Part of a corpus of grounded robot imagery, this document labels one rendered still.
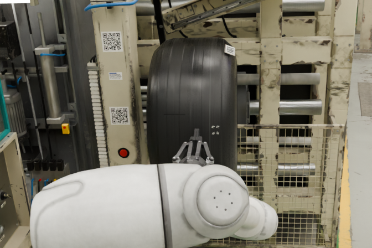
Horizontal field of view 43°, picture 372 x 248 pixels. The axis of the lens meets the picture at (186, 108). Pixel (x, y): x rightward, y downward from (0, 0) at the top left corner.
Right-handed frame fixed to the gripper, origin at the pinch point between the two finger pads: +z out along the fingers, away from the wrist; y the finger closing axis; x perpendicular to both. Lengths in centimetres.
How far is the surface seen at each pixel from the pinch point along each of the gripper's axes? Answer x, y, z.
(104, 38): -24, 34, 29
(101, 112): 5.5, 39.3, 25.9
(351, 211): 144, -89, 128
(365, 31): 171, -191, 536
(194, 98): -9.1, 1.0, 9.9
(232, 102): -6.2, -11.5, 12.3
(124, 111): 4.4, 29.6, 24.9
